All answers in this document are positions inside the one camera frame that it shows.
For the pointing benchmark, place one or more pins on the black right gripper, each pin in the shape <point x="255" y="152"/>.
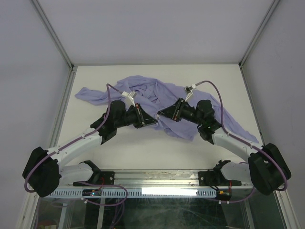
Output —
<point x="174" y="111"/>

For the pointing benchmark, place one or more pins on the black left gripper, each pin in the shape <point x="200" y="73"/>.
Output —
<point x="143" y="118"/>

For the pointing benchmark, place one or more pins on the lilac zip-up jacket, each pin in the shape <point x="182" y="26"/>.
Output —
<point x="165" y="102"/>

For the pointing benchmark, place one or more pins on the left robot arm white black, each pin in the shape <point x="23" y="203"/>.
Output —
<point x="48" y="169"/>

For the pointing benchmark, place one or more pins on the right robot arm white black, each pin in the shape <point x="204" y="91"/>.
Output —
<point x="265" y="167"/>

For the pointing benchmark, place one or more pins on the small black circuit board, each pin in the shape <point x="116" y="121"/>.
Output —
<point x="92" y="192"/>

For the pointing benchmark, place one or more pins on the black orange power connector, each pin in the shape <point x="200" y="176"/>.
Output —
<point x="223" y="195"/>

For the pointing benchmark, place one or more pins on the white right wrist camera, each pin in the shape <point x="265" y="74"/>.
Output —
<point x="189" y="91"/>

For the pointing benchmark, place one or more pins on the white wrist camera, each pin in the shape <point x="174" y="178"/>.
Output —
<point x="189" y="91"/>
<point x="129" y="98"/>

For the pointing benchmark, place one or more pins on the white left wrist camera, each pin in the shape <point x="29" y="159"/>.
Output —
<point x="129" y="98"/>

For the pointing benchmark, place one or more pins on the aluminium front frame rail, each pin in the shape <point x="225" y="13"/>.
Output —
<point x="156" y="178"/>

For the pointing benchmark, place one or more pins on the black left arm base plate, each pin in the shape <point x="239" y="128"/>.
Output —
<point x="98" y="179"/>

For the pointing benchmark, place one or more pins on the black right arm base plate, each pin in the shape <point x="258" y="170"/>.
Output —
<point x="215" y="179"/>

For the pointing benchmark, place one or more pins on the grey slotted cable duct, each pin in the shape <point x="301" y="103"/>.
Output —
<point x="145" y="192"/>

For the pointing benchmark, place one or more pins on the right aluminium side rail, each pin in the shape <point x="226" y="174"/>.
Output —
<point x="247" y="86"/>

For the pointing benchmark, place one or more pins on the aluminium side rail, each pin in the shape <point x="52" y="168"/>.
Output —
<point x="247" y="86"/>
<point x="56" y="128"/>

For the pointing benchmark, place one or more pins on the left aluminium side rail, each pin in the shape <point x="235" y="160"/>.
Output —
<point x="56" y="128"/>

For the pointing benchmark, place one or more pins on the left aluminium corner post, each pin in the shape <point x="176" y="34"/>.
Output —
<point x="50" y="30"/>

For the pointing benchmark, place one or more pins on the aluminium corner post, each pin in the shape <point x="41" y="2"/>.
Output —
<point x="50" y="30"/>
<point x="269" y="13"/>

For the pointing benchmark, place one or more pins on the right aluminium corner post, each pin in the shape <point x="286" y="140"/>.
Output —
<point x="269" y="13"/>

